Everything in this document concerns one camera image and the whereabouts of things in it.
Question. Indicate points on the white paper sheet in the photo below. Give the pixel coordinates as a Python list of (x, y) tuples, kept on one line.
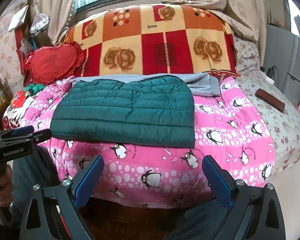
[(18, 18)]

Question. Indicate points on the grey refrigerator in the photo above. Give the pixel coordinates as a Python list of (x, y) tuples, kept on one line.
[(290, 60)]

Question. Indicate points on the beige patterned curtain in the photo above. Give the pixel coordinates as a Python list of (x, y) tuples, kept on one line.
[(240, 5), (60, 5)]

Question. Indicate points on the floral bed sheet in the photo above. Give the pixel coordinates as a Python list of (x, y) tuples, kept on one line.
[(272, 130)]

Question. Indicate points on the person's left hand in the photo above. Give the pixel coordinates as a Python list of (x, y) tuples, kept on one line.
[(5, 190)]

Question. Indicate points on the red and white printed cloth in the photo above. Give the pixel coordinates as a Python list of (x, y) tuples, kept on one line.
[(16, 105)]

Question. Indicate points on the clear plastic bag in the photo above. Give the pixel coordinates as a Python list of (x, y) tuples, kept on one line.
[(40, 22)]

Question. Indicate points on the rose print checkered blanket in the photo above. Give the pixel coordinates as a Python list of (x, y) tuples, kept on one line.
[(150, 50)]

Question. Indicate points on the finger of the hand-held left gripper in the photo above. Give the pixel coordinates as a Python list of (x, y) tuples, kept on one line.
[(23, 131), (42, 136)]

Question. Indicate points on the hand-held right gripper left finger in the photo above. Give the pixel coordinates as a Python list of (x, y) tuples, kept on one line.
[(87, 180)]

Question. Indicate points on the person's blue jeans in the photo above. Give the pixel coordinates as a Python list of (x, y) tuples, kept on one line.
[(27, 170)]

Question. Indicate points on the green ruffled cloth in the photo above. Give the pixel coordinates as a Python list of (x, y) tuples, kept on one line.
[(35, 88)]

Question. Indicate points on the brown leather case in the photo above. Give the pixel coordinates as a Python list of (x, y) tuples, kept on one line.
[(270, 100)]

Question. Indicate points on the pink penguin print blanket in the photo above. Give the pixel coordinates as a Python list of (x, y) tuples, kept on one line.
[(165, 170)]

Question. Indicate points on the red heart-shaped ruffled pillow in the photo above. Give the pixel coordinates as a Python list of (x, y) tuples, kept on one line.
[(50, 62)]

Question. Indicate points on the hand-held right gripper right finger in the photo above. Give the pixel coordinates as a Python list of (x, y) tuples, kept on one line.
[(217, 182)]

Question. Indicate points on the grey knit garment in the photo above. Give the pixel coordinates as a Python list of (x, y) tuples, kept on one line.
[(205, 85)]

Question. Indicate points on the green quilted puffer jacket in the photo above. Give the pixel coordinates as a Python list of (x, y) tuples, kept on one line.
[(122, 112)]

